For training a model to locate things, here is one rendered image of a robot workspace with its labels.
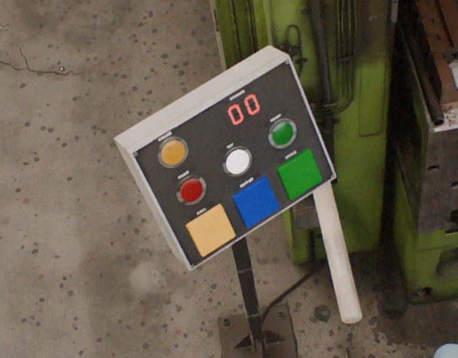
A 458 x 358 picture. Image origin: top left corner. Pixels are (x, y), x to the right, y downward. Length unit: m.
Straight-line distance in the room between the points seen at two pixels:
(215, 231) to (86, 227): 1.26
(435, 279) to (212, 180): 1.06
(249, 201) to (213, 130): 0.16
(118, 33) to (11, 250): 0.86
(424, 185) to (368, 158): 0.28
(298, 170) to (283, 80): 0.18
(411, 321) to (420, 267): 0.26
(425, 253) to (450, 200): 0.28
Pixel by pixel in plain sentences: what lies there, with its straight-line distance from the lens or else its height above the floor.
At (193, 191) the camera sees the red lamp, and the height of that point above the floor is 1.09.
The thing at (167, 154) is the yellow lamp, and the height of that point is 1.17.
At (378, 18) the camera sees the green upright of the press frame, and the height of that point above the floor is 1.04.
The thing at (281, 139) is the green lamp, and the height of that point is 1.08.
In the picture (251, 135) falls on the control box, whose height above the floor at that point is 1.12.
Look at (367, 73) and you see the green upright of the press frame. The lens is 2.21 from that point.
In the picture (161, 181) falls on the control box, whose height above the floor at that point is 1.13.
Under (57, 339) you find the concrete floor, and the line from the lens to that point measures 2.96.
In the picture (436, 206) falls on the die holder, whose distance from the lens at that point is 2.36.
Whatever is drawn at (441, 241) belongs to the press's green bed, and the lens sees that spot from 2.54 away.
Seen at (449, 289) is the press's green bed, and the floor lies 0.08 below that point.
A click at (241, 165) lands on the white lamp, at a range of 1.84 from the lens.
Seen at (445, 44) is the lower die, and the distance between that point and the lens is 2.12.
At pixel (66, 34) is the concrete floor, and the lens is 3.53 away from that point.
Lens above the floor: 2.65
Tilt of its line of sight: 59 degrees down
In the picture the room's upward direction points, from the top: 11 degrees counter-clockwise
